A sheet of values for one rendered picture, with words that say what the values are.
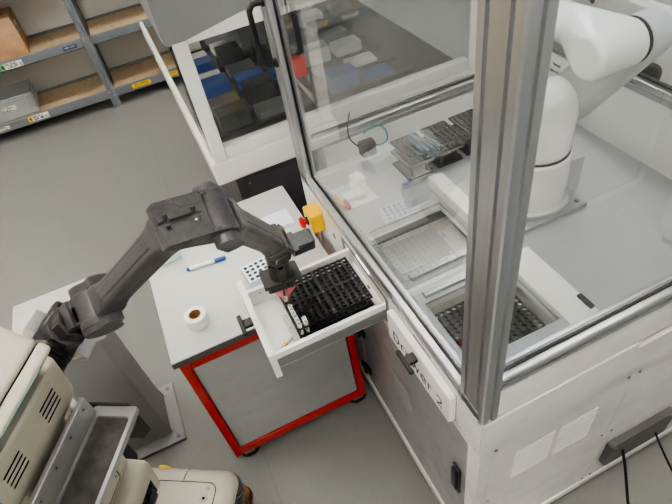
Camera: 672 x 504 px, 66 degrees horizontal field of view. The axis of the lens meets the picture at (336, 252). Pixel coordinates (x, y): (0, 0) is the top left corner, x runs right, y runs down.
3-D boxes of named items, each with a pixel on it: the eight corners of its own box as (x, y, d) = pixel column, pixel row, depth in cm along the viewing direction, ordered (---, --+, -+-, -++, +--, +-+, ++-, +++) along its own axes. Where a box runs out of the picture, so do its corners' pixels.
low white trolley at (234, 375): (241, 470, 205) (171, 364, 152) (204, 355, 248) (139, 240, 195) (372, 405, 217) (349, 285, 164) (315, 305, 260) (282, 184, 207)
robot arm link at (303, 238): (263, 227, 122) (278, 259, 120) (307, 209, 125) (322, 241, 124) (260, 241, 133) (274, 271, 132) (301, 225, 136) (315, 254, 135)
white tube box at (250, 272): (252, 291, 168) (249, 283, 166) (242, 275, 174) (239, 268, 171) (286, 273, 172) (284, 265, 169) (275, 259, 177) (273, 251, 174)
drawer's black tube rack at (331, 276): (302, 344, 141) (297, 329, 137) (280, 301, 153) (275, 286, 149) (374, 310, 146) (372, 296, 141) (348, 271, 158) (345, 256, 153)
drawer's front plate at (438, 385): (449, 423, 121) (449, 399, 114) (389, 335, 141) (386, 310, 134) (455, 420, 122) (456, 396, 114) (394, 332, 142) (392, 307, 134)
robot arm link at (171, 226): (151, 183, 77) (177, 244, 75) (225, 178, 87) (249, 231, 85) (61, 297, 105) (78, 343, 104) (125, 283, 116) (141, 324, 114)
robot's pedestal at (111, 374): (116, 472, 212) (7, 371, 159) (108, 412, 233) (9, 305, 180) (186, 439, 218) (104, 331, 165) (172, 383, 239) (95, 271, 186)
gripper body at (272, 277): (259, 276, 138) (254, 257, 133) (295, 264, 141) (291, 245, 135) (266, 293, 134) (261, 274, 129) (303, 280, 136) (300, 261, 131)
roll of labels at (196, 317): (186, 332, 160) (181, 324, 157) (189, 314, 165) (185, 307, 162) (208, 329, 159) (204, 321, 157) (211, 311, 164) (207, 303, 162)
